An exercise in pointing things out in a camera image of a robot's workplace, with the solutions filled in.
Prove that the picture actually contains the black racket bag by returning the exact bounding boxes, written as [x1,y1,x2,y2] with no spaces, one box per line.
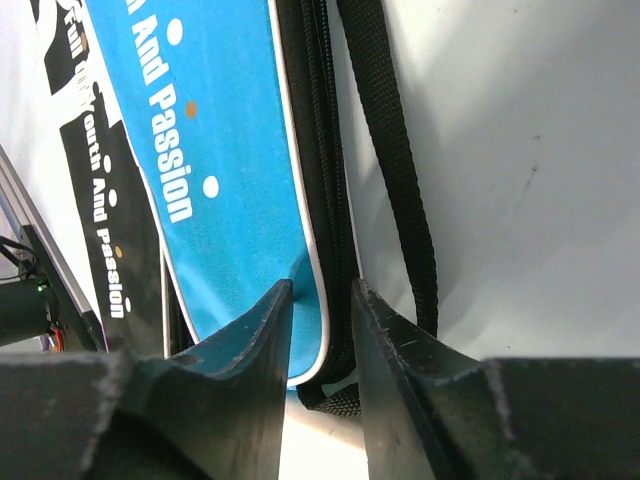
[31,1,189,358]

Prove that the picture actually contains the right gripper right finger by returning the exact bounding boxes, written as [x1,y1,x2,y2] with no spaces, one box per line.
[352,280,639,479]

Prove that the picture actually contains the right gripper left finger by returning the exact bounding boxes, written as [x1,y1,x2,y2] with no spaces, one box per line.
[1,279,293,479]

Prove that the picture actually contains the blue racket bag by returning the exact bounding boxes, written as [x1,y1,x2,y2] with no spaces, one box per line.
[84,0,439,416]

